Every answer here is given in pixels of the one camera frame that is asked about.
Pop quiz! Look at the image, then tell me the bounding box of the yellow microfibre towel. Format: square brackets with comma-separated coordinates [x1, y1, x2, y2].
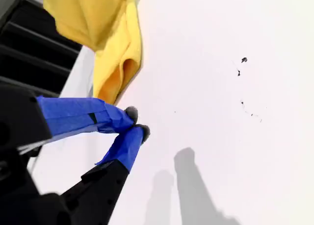
[41, 0, 145, 106]

